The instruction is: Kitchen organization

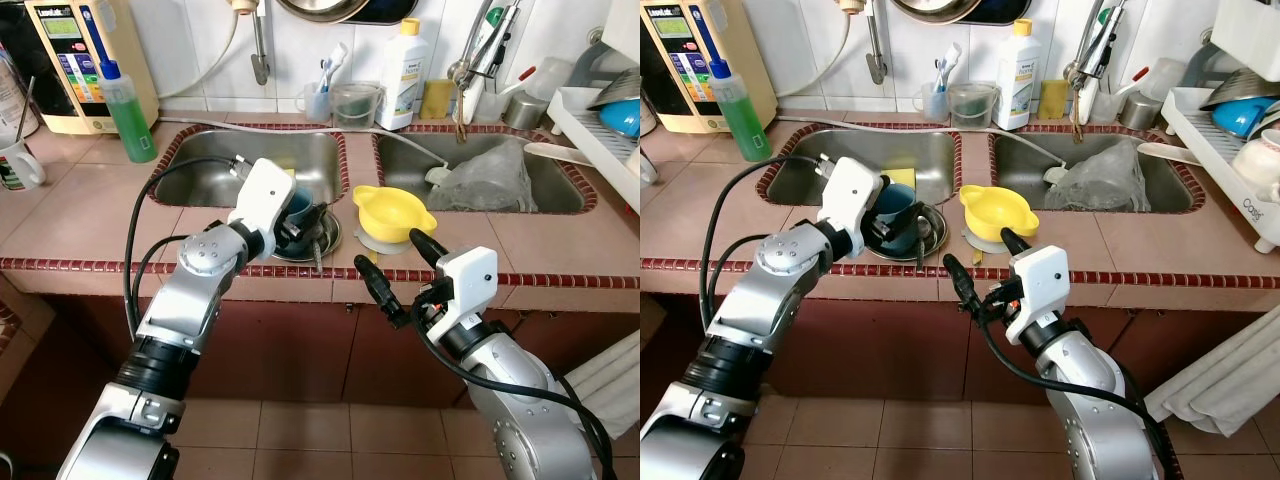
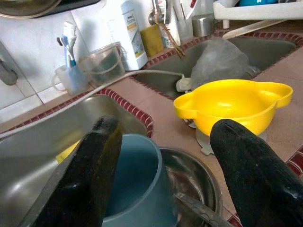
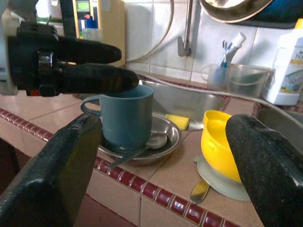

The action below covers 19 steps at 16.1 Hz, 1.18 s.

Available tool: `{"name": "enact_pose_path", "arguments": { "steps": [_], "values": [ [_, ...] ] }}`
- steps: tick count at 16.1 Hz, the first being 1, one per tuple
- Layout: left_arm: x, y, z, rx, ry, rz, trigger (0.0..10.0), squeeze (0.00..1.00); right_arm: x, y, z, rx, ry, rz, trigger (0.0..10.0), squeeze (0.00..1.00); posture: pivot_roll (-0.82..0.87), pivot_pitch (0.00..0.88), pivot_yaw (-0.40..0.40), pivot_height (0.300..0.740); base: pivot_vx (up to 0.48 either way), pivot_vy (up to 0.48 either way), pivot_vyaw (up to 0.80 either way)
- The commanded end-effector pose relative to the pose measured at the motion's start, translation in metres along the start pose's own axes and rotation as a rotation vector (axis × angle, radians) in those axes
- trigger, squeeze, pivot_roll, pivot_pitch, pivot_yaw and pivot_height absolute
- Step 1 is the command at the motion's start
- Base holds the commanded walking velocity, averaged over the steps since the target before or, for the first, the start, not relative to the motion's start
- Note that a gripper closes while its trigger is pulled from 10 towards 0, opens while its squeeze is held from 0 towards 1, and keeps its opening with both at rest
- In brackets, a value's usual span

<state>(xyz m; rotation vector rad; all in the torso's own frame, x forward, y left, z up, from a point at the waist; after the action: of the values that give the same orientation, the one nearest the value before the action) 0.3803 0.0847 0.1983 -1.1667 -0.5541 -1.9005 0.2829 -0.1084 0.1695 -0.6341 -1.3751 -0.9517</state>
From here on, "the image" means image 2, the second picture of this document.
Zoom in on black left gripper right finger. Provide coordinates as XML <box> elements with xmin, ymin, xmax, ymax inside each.
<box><xmin>209</xmin><ymin>119</ymin><xmax>303</xmax><ymax>227</ymax></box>

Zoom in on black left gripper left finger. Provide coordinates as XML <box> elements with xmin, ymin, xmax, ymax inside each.
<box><xmin>33</xmin><ymin>115</ymin><xmax>123</xmax><ymax>227</ymax></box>

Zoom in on steel ladle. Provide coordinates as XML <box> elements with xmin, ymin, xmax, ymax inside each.
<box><xmin>174</xmin><ymin>192</ymin><xmax>235</xmax><ymax>227</ymax></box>

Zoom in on blue plastic mug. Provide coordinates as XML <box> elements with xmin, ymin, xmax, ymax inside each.
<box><xmin>101</xmin><ymin>134</ymin><xmax>178</xmax><ymax>227</ymax></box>

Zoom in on round steel bowl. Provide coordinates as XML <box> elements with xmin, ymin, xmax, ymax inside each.
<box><xmin>160</xmin><ymin>148</ymin><xmax>223</xmax><ymax>227</ymax></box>

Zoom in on yellow plastic bowl with lugs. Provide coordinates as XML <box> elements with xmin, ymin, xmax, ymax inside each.
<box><xmin>173</xmin><ymin>79</ymin><xmax>294</xmax><ymax>139</ymax></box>

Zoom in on bright yellow sponge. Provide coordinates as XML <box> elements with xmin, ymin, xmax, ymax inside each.
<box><xmin>55</xmin><ymin>140</ymin><xmax>81</xmax><ymax>164</ymax></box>

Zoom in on steel sink basin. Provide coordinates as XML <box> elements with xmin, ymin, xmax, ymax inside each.
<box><xmin>134</xmin><ymin>36</ymin><xmax>298</xmax><ymax>100</ymax></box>
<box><xmin>0</xmin><ymin>94</ymin><xmax>149</xmax><ymax>227</ymax></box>

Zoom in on grey plastic base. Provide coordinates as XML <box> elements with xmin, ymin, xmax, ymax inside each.
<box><xmin>184</xmin><ymin>118</ymin><xmax>267</xmax><ymax>156</ymax></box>

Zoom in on translucent toothbrush cup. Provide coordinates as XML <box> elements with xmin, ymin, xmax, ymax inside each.
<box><xmin>51</xmin><ymin>63</ymin><xmax>89</xmax><ymax>96</ymax></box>

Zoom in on clear plastic bag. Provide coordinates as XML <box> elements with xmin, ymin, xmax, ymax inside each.
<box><xmin>190</xmin><ymin>37</ymin><xmax>251</xmax><ymax>89</ymax></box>

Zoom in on clear plastic bucket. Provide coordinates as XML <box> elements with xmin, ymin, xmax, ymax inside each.
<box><xmin>79</xmin><ymin>42</ymin><xmax>126</xmax><ymax>86</ymax></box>

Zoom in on blue toothbrush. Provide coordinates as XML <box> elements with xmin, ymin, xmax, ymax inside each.
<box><xmin>60</xmin><ymin>35</ymin><xmax>76</xmax><ymax>68</ymax></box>

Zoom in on white detergent bottle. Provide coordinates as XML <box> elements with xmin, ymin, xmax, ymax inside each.
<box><xmin>101</xmin><ymin>0</ymin><xmax>149</xmax><ymax>71</ymax></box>

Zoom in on translucent utensil holder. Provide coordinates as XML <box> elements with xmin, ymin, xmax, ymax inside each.
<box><xmin>174</xmin><ymin>4</ymin><xmax>194</xmax><ymax>45</ymax></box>

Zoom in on steel cup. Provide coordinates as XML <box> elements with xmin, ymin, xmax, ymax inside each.
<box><xmin>191</xmin><ymin>13</ymin><xmax>215</xmax><ymax>37</ymax></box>

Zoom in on olive yellow sponge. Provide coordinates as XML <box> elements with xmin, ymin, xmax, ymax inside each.
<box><xmin>140</xmin><ymin>24</ymin><xmax>164</xmax><ymax>57</ymax></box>

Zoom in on white dish rack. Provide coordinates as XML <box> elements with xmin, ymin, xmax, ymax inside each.
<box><xmin>213</xmin><ymin>0</ymin><xmax>303</xmax><ymax>40</ymax></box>

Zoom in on blue bowl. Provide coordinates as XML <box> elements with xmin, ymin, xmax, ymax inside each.
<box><xmin>239</xmin><ymin>0</ymin><xmax>277</xmax><ymax>7</ymax></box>

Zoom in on white red-tipped utensil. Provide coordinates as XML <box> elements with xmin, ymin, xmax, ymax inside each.
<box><xmin>184</xmin><ymin>0</ymin><xmax>198</xmax><ymax>21</ymax></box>

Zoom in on black pan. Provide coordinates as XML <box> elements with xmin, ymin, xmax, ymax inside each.
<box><xmin>35</xmin><ymin>0</ymin><xmax>101</xmax><ymax>18</ymax></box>

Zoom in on steel wok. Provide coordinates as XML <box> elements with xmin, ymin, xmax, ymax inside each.
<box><xmin>0</xmin><ymin>0</ymin><xmax>63</xmax><ymax>19</ymax></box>

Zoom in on steel faucet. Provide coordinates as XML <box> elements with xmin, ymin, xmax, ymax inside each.
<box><xmin>148</xmin><ymin>0</ymin><xmax>173</xmax><ymax>26</ymax></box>

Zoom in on white hose end fitting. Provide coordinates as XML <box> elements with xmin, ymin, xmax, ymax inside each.
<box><xmin>175</xmin><ymin>77</ymin><xmax>193</xmax><ymax>93</ymax></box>

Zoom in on white hose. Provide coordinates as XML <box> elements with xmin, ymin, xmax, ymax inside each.
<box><xmin>0</xmin><ymin>70</ymin><xmax>185</xmax><ymax>140</ymax></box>

